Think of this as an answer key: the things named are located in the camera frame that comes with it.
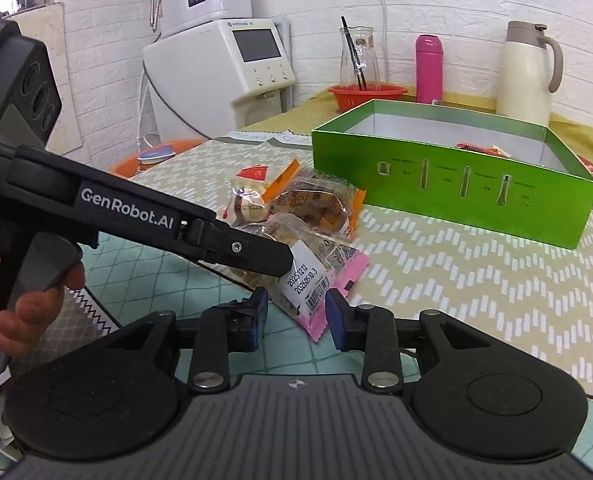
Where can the green cardboard box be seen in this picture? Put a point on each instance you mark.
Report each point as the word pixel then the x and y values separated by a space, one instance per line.
pixel 476 210

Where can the glass carafe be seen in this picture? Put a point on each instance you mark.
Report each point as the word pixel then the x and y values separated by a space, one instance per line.
pixel 370 60

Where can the red plastic bowl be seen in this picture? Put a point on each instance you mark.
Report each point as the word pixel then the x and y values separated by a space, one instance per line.
pixel 349 101

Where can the person's left hand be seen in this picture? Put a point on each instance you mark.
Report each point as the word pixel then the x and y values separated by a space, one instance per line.
pixel 31 312

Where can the cream thermal jug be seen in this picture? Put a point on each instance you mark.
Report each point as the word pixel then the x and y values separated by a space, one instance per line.
pixel 521 80

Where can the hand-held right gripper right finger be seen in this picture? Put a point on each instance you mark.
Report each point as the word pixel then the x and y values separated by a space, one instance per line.
pixel 337 322

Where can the pink-edged snack packet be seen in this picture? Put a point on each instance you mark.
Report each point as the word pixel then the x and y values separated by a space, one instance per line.
pixel 321 265

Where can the brown snack packet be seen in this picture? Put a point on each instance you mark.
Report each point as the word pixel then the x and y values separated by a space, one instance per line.
pixel 501 151

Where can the clear red-label pastry packet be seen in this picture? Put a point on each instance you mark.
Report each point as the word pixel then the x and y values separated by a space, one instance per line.
pixel 249 200

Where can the yellow tablecloth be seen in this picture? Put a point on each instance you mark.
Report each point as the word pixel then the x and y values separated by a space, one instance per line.
pixel 286 117

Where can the orange plastic basin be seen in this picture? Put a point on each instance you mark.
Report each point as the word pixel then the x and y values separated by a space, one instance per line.
pixel 126 167

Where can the pink thermos bottle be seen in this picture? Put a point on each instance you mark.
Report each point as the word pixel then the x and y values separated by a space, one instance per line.
pixel 429 70

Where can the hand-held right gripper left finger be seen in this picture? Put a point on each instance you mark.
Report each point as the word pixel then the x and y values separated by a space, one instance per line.
pixel 256 320

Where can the black straw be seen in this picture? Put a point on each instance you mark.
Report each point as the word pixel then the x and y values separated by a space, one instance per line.
pixel 351 46

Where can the teal diamond-pattern cloth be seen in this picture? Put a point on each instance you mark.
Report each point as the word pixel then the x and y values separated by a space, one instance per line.
pixel 141 280

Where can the white water dispenser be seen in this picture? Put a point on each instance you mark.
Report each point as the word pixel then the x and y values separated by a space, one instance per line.
pixel 201 75

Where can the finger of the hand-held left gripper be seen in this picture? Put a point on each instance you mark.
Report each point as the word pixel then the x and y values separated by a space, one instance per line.
pixel 256 256

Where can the orange-edged snack packet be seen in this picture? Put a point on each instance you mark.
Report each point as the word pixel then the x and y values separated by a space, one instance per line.
pixel 311 205

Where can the blue lidded container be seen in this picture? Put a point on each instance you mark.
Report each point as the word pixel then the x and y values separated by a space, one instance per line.
pixel 156 156

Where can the red nut snack packet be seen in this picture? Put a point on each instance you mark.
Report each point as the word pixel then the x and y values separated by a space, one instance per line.
pixel 469 146

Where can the beige chevron tablecloth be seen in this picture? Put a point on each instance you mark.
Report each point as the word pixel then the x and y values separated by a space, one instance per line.
pixel 476 285

